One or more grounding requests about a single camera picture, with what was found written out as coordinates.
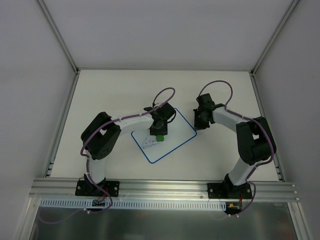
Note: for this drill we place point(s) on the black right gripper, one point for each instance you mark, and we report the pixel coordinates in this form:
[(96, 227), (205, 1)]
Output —
[(199, 122)]

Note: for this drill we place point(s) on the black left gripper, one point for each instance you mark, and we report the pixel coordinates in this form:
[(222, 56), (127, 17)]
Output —
[(158, 130)]

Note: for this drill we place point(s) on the green whiteboard eraser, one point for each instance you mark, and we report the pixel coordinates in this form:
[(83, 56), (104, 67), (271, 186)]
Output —
[(160, 138)]

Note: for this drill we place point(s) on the blue framed whiteboard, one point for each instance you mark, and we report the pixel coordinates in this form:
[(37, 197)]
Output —
[(180, 132)]

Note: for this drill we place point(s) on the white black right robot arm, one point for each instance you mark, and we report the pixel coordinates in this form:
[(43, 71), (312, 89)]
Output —
[(255, 142)]

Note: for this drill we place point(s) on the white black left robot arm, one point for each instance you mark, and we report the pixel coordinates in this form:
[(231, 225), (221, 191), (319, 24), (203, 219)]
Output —
[(101, 135)]

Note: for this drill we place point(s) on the right circuit board connector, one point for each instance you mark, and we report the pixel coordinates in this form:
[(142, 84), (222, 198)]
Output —
[(235, 206)]

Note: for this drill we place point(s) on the left green circuit board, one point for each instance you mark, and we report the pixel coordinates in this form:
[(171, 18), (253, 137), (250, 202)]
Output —
[(98, 203)]

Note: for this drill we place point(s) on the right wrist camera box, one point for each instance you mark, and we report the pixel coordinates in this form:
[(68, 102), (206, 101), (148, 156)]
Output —
[(205, 101)]

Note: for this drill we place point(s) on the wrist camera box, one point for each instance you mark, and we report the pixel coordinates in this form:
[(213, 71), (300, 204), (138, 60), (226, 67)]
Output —
[(166, 111), (205, 101)]

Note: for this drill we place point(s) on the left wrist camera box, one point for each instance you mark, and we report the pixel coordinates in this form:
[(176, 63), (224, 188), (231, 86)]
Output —
[(166, 111)]

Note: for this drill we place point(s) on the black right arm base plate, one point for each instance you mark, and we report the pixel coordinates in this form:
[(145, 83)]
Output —
[(222, 191)]

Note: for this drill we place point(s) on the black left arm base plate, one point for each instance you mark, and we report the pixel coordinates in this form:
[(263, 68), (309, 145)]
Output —
[(85, 188)]

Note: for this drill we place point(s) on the white slotted cable duct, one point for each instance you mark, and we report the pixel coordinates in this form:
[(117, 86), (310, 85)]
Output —
[(133, 204)]

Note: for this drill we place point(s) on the aluminium frame left rail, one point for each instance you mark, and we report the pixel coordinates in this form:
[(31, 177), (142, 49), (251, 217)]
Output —
[(63, 113)]

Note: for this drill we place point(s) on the aluminium frame rail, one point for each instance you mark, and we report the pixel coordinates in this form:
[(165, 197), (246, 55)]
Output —
[(273, 79), (63, 113)]

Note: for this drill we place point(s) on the aluminium front mounting rail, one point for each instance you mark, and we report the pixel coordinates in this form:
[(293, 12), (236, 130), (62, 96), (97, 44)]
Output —
[(179, 190)]

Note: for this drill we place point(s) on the aluminium frame right rail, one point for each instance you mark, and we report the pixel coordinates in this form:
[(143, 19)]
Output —
[(273, 79)]

